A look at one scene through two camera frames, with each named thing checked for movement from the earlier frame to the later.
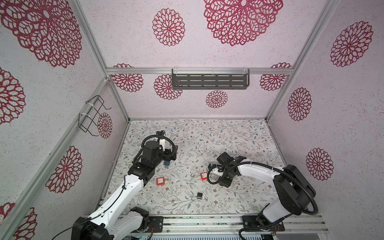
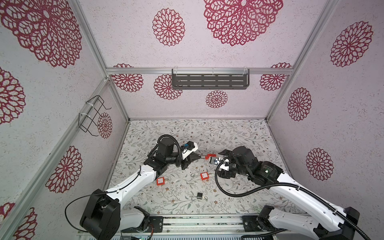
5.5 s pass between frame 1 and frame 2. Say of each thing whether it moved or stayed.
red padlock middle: stayed
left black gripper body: moved
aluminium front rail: stayed
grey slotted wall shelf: stayed
